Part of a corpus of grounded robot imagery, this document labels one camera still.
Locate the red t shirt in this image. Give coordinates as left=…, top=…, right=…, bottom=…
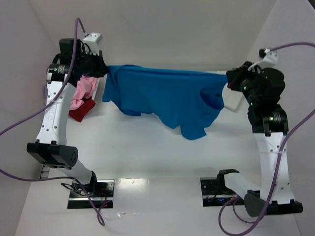
left=68, top=98, right=95, bottom=122

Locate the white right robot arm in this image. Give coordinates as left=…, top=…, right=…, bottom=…
left=217, top=61, right=303, bottom=217

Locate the white folded t shirt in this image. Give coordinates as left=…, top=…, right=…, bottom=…
left=222, top=83, right=243, bottom=112

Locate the blue t shirt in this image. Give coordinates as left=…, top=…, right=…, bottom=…
left=102, top=65, right=227, bottom=140

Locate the pink t shirt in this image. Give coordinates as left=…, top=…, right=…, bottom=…
left=70, top=75, right=97, bottom=111

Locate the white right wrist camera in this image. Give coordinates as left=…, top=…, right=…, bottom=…
left=248, top=48, right=278, bottom=71

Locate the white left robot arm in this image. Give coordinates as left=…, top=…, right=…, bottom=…
left=27, top=32, right=109, bottom=185

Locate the lavender t shirt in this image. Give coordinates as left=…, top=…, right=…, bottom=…
left=44, top=84, right=48, bottom=99

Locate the white plastic laundry basket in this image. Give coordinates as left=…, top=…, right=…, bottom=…
left=92, top=78, right=102, bottom=100

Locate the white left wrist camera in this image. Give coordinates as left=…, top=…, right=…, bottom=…
left=83, top=32, right=102, bottom=55

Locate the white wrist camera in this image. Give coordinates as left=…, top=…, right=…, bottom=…
left=83, top=32, right=102, bottom=55
left=248, top=48, right=278, bottom=71

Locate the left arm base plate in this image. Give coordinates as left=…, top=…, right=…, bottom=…
left=61, top=180, right=115, bottom=209

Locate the metal table edge bracket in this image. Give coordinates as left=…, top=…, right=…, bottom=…
left=40, top=165, right=50, bottom=179

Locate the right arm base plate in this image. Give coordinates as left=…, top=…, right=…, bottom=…
left=200, top=178, right=236, bottom=207

